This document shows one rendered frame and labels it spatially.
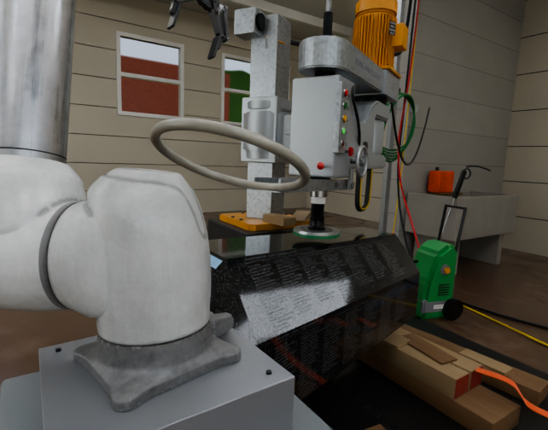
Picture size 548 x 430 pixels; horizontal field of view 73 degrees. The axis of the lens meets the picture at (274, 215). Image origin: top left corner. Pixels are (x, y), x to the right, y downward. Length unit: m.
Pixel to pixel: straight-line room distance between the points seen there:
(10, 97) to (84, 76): 6.94
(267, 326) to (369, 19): 1.73
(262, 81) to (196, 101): 5.61
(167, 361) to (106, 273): 0.13
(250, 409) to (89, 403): 0.19
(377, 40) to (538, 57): 4.46
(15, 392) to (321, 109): 1.35
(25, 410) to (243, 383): 0.33
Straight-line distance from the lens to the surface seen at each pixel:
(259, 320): 1.32
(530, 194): 6.37
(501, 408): 2.14
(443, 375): 2.07
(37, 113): 0.63
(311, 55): 1.66
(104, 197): 0.50
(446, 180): 4.87
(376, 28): 2.36
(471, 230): 4.57
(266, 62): 2.51
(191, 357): 0.54
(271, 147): 0.94
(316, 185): 1.55
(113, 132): 7.54
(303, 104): 1.67
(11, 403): 0.73
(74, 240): 0.51
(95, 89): 7.57
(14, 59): 0.66
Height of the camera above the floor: 1.17
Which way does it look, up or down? 8 degrees down
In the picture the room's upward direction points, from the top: 2 degrees clockwise
